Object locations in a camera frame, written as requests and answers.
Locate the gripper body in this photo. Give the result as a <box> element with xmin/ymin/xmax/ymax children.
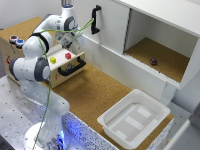
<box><xmin>59</xmin><ymin>31</ymin><xmax>86</xmax><ymax>52</ymax></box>

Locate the wooden drawer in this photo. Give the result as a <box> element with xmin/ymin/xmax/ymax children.
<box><xmin>45</xmin><ymin>46</ymin><xmax>87</xmax><ymax>90</ymax></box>

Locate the wooden drawer box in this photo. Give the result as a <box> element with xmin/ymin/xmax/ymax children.
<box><xmin>0</xmin><ymin>16</ymin><xmax>66</xmax><ymax>83</ymax></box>

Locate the yellow block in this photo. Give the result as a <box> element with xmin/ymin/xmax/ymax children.
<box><xmin>49</xmin><ymin>56</ymin><xmax>58</xmax><ymax>65</ymax></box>

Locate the white sliding door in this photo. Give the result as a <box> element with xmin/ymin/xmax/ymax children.
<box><xmin>77</xmin><ymin>0</ymin><xmax>131</xmax><ymax>56</ymax></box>

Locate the blue button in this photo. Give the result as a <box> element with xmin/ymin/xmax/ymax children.
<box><xmin>15</xmin><ymin>38</ymin><xmax>26</xmax><ymax>49</ymax></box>

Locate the red button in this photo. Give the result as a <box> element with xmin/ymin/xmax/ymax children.
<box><xmin>9</xmin><ymin>35</ymin><xmax>19</xmax><ymax>45</ymax></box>

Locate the purple block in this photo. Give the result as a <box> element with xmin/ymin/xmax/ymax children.
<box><xmin>149</xmin><ymin>57</ymin><xmax>158</xmax><ymax>67</ymax></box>

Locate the white cabinet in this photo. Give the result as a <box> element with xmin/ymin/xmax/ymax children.
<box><xmin>71</xmin><ymin>0</ymin><xmax>200</xmax><ymax>107</ymax></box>

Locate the white plastic box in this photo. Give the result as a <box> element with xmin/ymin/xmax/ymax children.
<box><xmin>96</xmin><ymin>88</ymin><xmax>172</xmax><ymax>150</ymax></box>

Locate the black drawer handle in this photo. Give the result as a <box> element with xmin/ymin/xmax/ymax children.
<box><xmin>57</xmin><ymin>56</ymin><xmax>87</xmax><ymax>78</ymax></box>

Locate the black door handle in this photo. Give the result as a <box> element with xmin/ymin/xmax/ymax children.
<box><xmin>90</xmin><ymin>4</ymin><xmax>102</xmax><ymax>36</ymax></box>

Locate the green cable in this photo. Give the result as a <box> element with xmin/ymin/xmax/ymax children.
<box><xmin>32</xmin><ymin>18</ymin><xmax>96</xmax><ymax>150</ymax></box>

